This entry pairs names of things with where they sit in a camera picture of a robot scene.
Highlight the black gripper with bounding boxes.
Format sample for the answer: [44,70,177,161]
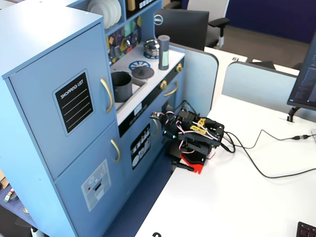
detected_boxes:
[161,116,185,148]

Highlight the gray green salt shaker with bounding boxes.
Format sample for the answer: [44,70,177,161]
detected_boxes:
[157,35,170,71]

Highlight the red robot base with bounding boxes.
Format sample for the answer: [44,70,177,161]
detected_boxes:
[180,153,205,175]

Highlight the black table clamp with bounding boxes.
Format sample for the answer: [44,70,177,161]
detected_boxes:
[172,160,195,172]

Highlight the light blue rounded desk divider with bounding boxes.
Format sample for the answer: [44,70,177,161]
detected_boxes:
[169,42,220,117]

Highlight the dark gray toy pot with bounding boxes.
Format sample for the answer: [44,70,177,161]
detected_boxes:
[111,71,133,103]

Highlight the silver pot with lid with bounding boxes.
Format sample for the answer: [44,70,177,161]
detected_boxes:
[143,39,160,57]

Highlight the light blue long desk divider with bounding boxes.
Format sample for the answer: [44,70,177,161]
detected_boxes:
[221,61,316,123]

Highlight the black Dell monitor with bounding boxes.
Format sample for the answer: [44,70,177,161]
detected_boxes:
[153,8,210,51]

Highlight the white black office chair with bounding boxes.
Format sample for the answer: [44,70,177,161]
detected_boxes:
[164,0,230,49]

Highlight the monitor with lit screen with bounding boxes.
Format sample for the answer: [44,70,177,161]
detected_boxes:
[287,32,316,111]

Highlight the blue wooden toy kitchen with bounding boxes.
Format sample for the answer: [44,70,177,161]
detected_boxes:
[0,0,186,237]

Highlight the black keyboard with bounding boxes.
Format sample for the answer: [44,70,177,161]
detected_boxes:
[296,221,316,237]

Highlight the striped green red white object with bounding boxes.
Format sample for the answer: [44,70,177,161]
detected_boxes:
[3,188,15,202]

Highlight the gold cupboard door handle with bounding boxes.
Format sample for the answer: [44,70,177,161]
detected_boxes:
[152,118,160,138]

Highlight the gold oven door handle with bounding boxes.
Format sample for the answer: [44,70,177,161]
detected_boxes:
[163,81,179,97]

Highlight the gold freezer door handle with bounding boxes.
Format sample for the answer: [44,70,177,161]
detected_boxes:
[110,139,121,163]

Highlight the gold fridge door handle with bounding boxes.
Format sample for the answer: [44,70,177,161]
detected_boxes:
[100,78,114,114]

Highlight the thick black cable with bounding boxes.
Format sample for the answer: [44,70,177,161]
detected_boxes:
[221,132,316,179]

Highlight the thin black cable with connector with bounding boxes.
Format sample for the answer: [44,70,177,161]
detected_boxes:
[222,129,312,154]

